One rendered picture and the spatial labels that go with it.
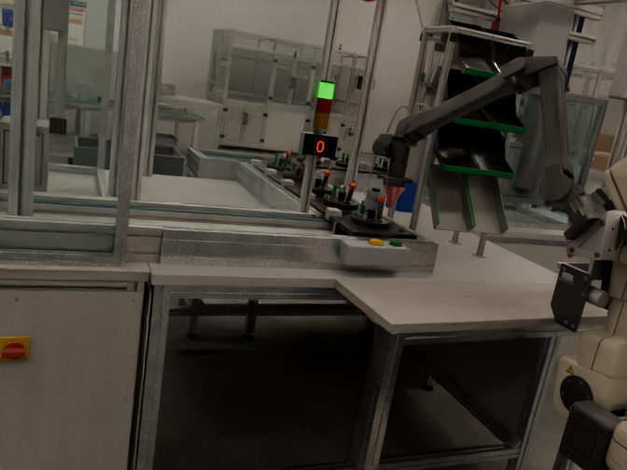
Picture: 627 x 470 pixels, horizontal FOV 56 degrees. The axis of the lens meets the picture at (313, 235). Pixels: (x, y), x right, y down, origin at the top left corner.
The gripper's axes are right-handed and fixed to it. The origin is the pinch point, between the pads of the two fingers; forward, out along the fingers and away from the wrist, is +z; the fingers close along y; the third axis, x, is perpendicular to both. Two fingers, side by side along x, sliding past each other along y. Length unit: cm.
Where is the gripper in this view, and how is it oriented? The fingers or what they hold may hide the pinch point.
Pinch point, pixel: (390, 204)
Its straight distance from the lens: 193.7
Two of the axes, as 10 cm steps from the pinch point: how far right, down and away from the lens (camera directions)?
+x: 3.6, 2.9, -8.8
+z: -1.6, 9.6, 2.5
